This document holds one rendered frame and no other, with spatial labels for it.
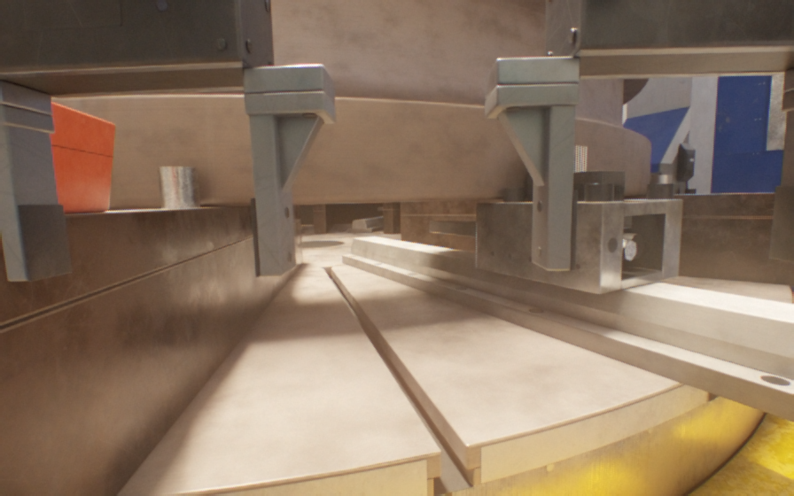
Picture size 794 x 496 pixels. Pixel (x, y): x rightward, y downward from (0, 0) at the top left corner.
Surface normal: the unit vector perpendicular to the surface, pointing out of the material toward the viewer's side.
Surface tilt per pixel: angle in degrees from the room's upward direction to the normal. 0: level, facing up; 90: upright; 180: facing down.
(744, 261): 90
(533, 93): 90
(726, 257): 90
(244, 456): 0
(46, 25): 90
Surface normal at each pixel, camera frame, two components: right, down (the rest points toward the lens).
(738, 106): -0.89, 0.07
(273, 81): -0.03, 0.12
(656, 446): 0.43, 0.10
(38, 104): 1.00, -0.02
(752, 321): -0.84, -0.24
